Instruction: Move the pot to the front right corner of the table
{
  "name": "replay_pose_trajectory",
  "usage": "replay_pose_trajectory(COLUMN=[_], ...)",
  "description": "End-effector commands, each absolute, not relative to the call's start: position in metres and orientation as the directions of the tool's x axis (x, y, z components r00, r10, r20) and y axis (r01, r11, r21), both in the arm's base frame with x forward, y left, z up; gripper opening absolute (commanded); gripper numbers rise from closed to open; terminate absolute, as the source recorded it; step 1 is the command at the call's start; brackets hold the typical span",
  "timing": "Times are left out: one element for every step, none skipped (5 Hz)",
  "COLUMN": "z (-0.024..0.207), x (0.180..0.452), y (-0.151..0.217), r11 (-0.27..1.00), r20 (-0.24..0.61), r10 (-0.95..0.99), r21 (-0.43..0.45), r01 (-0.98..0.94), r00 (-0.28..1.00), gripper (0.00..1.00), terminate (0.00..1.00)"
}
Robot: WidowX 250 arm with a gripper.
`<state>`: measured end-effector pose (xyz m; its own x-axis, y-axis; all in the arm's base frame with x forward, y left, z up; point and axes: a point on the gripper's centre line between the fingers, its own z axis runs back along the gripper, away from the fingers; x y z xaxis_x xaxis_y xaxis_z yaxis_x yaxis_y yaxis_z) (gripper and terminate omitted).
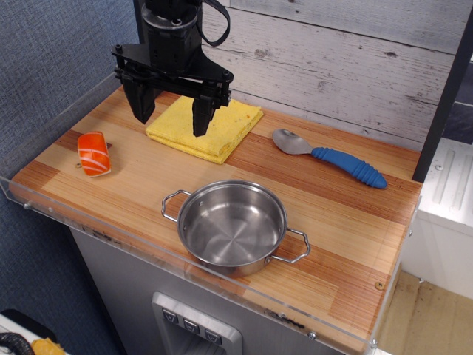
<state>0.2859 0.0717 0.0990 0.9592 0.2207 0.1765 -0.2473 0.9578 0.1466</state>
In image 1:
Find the blue handled metal spoon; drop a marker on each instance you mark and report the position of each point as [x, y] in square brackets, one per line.
[292, 144]

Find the yellow object bottom left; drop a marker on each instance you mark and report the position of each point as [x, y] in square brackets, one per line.
[46, 347]

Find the black vertical post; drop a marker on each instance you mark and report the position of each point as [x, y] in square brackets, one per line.
[446, 102]

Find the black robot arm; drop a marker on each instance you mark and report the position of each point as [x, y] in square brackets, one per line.
[170, 6]

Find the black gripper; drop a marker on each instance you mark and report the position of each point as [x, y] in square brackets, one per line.
[171, 58]

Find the orange salmon sushi toy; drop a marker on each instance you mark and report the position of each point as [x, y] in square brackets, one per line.
[94, 154]

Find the stainless steel pot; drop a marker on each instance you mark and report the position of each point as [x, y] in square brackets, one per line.
[232, 227]

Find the white side cabinet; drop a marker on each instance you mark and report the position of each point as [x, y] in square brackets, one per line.
[438, 248]

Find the clear acrylic table guard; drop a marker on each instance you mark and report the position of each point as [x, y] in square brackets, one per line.
[336, 293]

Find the grey cabinet with buttons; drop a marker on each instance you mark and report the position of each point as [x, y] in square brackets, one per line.
[159, 309]

